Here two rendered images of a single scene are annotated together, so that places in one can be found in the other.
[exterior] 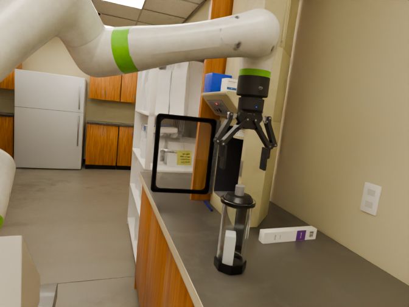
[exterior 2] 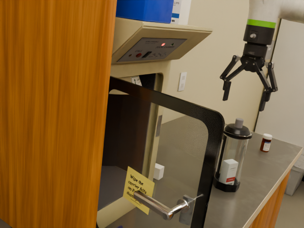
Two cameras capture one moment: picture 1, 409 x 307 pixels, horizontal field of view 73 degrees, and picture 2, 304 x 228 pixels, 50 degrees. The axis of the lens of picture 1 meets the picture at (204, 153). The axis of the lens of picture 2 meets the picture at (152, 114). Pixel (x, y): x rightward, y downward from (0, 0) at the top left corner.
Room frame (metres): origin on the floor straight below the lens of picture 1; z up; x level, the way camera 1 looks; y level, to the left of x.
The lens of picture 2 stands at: (1.76, 0.58, 1.53)
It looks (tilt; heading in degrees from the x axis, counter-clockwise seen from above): 17 degrees down; 233
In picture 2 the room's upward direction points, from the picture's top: 8 degrees clockwise
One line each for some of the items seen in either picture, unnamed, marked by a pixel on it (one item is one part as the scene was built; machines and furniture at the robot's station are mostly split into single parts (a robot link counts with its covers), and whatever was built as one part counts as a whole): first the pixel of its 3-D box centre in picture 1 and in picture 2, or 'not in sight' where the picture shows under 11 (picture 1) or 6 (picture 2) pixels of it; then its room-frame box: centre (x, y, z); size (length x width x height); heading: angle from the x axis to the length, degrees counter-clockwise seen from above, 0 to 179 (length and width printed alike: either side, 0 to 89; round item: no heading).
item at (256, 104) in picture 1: (249, 113); (253, 58); (0.83, -0.12, 1.43); 0.08 x 0.07 x 0.09; 108
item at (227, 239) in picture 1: (234, 231); (231, 157); (0.83, -0.12, 1.06); 0.11 x 0.11 x 0.21
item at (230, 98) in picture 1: (223, 105); (160, 43); (1.28, -0.06, 1.46); 0.32 x 0.12 x 0.10; 20
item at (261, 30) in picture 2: (252, 88); (258, 35); (0.84, -0.12, 1.50); 0.12 x 0.09 x 0.06; 18
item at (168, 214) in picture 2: not in sight; (159, 201); (1.41, 0.18, 1.20); 0.10 x 0.05 x 0.03; 103
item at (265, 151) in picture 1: (263, 158); (226, 91); (0.86, -0.19, 1.30); 0.03 x 0.01 x 0.07; 18
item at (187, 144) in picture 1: (183, 155); (141, 185); (1.40, 0.10, 1.19); 0.30 x 0.01 x 0.40; 103
